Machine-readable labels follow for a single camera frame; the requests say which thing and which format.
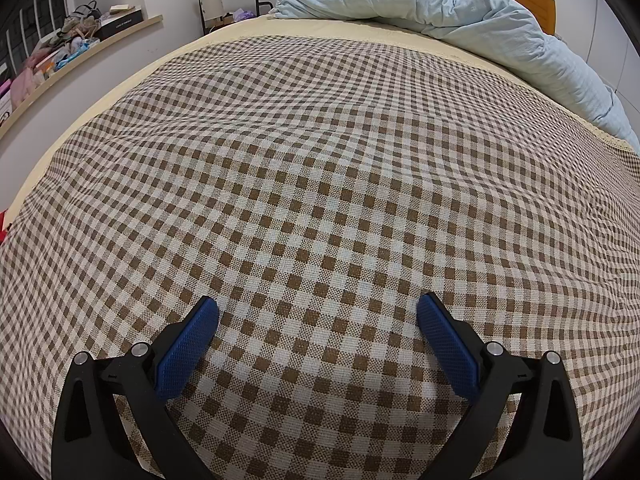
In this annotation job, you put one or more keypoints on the black flat box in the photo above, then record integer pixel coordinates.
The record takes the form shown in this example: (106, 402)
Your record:
(120, 25)

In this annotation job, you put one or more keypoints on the white window railing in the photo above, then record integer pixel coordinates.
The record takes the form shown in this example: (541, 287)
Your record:
(45, 10)

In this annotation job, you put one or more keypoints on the red white snack bag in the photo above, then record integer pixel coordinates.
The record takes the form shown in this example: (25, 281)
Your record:
(3, 227)

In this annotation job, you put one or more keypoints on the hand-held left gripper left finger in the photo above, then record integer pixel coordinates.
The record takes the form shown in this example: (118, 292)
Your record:
(187, 350)

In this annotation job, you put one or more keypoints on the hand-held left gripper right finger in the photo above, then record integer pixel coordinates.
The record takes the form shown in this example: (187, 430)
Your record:
(450, 345)

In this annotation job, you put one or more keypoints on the purple plastic bag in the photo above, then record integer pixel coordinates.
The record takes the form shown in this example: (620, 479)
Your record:
(243, 15)

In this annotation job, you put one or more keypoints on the light blue duvet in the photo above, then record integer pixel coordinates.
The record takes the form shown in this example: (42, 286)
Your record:
(425, 0)

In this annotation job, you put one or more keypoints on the brown checked blanket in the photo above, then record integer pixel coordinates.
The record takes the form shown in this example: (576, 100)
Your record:
(325, 185)

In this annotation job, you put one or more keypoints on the white cylinder lamp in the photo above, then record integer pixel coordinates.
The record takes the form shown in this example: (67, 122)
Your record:
(214, 4)

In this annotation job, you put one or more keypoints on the pink gift bag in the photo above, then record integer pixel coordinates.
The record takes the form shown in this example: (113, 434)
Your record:
(26, 80)

